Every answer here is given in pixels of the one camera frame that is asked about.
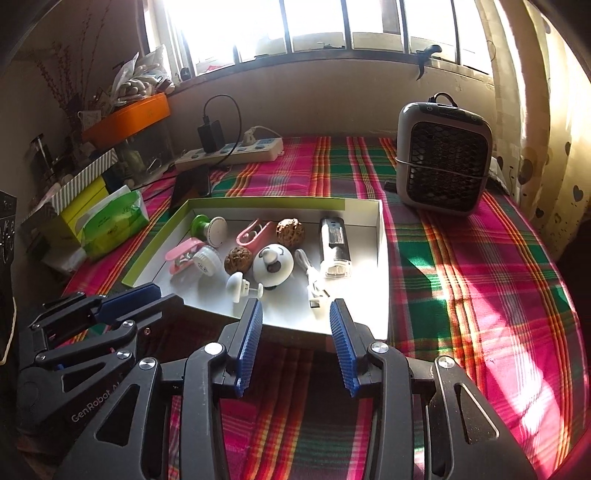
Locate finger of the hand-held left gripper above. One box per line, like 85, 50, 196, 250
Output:
28, 282, 162, 365
31, 294, 186, 404

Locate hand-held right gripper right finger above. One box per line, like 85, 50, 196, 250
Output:
329, 298, 539, 480

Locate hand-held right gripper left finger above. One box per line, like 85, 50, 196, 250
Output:
55, 298, 264, 480

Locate white and green cardboard box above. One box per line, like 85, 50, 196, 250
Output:
121, 198, 391, 354

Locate white mushroom-shaped knob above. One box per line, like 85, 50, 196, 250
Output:
225, 271, 264, 304

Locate white USB cable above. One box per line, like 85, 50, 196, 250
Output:
294, 248, 331, 312

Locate pink case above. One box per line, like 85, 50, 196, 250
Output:
165, 239, 204, 276

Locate white panda-shaped gadget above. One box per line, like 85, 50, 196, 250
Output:
252, 243, 295, 289

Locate brown walnut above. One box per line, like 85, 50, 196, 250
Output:
276, 218, 305, 247
224, 246, 253, 276

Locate green and white roller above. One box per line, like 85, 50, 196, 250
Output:
191, 215, 228, 247

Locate black flashlight with clear tip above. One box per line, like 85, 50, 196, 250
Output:
320, 217, 354, 279

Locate pink clip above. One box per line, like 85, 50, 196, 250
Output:
236, 220, 275, 247

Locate green tissue pack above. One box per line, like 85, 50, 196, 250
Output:
81, 186, 149, 261

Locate yellow box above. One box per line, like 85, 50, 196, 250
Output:
58, 178, 112, 243

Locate plaid tablecloth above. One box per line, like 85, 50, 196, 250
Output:
62, 134, 580, 480

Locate black smartphone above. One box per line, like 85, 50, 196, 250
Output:
171, 165, 212, 214

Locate striped box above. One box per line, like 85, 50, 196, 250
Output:
30, 148, 120, 215

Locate black speaker box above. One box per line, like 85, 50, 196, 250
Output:
0, 191, 19, 278

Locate glass tank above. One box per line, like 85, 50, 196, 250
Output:
117, 122, 178, 185

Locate dark metal pot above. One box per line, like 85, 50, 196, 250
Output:
30, 134, 52, 174

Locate black charger adapter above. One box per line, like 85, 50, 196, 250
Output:
198, 119, 225, 153

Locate orange box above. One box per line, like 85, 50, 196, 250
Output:
81, 92, 171, 144

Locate white power strip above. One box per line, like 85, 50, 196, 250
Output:
174, 136, 284, 174

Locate white plug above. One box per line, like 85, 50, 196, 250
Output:
242, 127, 280, 145

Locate grey desktop fan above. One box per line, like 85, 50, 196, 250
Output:
397, 92, 494, 217

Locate dried flower branches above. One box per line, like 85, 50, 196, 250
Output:
34, 41, 88, 121

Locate white plastic bag pile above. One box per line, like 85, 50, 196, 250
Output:
111, 44, 174, 104

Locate grey pointed device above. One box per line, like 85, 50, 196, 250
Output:
488, 156, 514, 195

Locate heart pattern curtain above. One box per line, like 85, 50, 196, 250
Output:
489, 0, 587, 259

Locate black charger cable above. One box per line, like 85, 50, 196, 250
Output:
204, 95, 242, 167

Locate black window handle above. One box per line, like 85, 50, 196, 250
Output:
416, 44, 444, 81

